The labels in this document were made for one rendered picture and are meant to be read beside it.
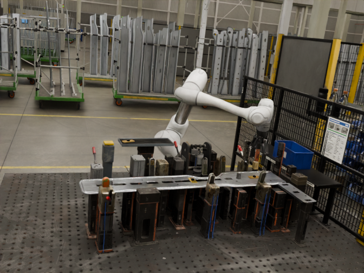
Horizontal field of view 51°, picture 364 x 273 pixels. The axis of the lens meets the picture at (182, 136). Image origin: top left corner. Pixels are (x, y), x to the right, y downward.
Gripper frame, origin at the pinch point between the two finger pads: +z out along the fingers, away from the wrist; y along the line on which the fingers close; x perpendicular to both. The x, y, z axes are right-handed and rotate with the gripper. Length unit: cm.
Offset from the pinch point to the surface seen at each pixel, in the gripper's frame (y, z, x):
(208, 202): 18, 21, -43
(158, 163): -13, 6, -66
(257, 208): 20.7, 26.4, -7.9
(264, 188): 24.3, 10.7, -8.2
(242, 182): 7.8, 13.8, -13.5
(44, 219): -20, 43, -136
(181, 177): -5, 14, -53
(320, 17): -571, -138, 506
